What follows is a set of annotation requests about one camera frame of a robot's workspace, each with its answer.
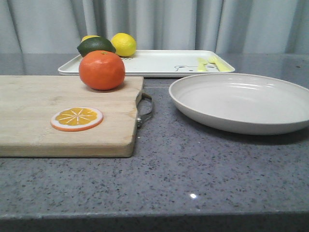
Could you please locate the orange fruit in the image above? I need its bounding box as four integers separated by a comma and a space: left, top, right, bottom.
79, 50, 126, 90

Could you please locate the beige round plate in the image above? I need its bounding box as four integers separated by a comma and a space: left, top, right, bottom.
169, 73, 309, 135

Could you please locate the white rectangular tray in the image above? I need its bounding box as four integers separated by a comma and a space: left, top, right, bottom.
57, 49, 236, 77

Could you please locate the orange slice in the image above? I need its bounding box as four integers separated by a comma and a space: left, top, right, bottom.
50, 107, 103, 132

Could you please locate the yellow plastic fork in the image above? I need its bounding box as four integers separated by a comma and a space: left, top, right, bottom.
208, 56, 230, 72

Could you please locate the green lime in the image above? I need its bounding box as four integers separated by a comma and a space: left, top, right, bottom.
77, 37, 116, 57

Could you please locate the yellow lemon behind lime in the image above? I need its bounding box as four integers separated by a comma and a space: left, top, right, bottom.
81, 35, 99, 42

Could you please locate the wooden cutting board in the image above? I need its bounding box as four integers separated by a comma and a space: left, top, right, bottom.
0, 75, 143, 158

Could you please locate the grey curtain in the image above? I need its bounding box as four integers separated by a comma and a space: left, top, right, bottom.
0, 0, 309, 54

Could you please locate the metal cutting board handle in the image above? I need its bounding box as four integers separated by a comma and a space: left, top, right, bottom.
136, 92, 154, 128

